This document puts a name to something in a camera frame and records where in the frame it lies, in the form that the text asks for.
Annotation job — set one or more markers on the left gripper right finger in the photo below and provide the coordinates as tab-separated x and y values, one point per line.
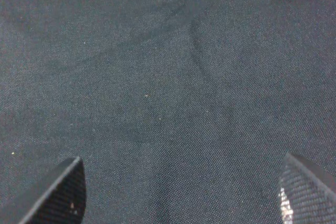
306	192

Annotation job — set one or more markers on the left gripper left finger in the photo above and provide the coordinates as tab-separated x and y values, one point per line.
60	197

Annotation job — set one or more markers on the black tablecloth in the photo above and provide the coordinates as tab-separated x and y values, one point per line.
182	110

